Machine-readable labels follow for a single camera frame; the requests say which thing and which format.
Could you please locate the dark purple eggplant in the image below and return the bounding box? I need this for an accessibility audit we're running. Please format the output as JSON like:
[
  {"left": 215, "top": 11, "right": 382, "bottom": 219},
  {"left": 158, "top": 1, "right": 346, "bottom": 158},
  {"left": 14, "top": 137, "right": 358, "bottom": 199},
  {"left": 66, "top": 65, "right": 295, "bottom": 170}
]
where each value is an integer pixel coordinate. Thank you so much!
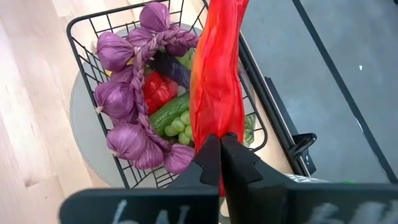
[{"left": 150, "top": 51, "right": 192, "bottom": 90}]

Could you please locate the purple garlic braid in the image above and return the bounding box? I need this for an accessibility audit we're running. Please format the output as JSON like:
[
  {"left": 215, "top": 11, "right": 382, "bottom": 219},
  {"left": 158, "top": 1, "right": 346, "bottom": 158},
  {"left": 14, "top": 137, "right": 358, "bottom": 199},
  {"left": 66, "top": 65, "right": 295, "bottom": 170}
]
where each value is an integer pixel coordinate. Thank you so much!
[{"left": 93, "top": 1, "right": 200, "bottom": 175}]

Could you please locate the succulent in white patterned pot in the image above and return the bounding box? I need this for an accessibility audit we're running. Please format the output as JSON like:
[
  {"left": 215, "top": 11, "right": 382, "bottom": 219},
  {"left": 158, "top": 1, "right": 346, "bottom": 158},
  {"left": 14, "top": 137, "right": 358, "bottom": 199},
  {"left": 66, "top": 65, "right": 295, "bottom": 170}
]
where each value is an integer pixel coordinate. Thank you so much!
[{"left": 284, "top": 173, "right": 327, "bottom": 184}]

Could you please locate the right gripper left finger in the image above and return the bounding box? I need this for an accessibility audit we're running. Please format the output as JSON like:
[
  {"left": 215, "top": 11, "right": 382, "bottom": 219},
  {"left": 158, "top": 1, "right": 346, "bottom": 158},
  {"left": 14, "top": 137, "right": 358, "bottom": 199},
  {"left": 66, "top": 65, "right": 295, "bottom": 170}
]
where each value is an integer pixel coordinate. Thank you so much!
[{"left": 167, "top": 134, "right": 222, "bottom": 189}]

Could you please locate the green grape bunch with leaves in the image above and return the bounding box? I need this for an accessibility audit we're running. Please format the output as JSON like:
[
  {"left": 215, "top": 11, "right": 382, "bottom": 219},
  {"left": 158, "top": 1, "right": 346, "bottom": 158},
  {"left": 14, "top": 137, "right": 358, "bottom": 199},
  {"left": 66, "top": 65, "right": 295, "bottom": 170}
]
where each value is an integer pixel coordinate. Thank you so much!
[{"left": 164, "top": 110, "right": 257, "bottom": 147}]

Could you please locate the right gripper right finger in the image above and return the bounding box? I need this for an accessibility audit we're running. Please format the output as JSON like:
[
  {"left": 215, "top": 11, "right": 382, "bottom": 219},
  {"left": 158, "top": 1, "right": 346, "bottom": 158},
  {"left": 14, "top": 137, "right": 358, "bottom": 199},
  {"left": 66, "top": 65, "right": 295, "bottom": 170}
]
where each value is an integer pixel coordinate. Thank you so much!
[{"left": 221, "top": 132, "right": 290, "bottom": 224}]

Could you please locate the black wire basket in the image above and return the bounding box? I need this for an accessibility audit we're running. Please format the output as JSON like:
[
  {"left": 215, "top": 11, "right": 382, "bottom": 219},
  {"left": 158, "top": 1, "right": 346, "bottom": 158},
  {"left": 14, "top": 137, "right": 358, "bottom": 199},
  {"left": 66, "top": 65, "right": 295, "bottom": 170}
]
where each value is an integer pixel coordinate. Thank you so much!
[{"left": 66, "top": 0, "right": 269, "bottom": 190}]

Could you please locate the black table frame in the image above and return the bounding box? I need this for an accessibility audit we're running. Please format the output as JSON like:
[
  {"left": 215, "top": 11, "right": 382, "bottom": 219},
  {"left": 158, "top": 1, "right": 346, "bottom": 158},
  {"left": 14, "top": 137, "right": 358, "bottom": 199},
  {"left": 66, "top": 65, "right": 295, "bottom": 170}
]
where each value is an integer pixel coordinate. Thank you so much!
[{"left": 238, "top": 30, "right": 318, "bottom": 178}]

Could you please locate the red chili pepper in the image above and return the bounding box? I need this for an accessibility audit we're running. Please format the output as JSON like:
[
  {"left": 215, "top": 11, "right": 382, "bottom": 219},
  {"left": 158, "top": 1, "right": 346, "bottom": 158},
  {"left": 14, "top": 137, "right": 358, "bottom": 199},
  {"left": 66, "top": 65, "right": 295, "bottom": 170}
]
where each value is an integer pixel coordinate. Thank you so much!
[{"left": 188, "top": 0, "right": 250, "bottom": 197}]

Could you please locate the red bell pepper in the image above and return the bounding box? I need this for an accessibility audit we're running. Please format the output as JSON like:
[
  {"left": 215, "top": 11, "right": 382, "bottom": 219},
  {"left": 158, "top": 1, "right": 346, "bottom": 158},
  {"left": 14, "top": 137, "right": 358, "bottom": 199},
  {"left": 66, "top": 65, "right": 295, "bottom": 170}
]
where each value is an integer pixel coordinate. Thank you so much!
[{"left": 142, "top": 71, "right": 180, "bottom": 116}]

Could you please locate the green cucumber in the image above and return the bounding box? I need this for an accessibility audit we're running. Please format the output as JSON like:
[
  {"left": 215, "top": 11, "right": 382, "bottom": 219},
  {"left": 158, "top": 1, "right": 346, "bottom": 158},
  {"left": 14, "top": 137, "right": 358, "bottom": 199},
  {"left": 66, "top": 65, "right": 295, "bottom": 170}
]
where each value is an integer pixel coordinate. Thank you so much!
[{"left": 149, "top": 91, "right": 191, "bottom": 136}]

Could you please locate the green pear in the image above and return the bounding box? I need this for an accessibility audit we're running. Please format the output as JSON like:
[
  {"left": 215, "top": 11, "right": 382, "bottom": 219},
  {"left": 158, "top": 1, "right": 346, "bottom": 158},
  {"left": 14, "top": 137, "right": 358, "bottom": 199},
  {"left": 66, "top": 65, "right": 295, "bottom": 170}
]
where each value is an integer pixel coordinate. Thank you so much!
[{"left": 177, "top": 48, "right": 195, "bottom": 71}]

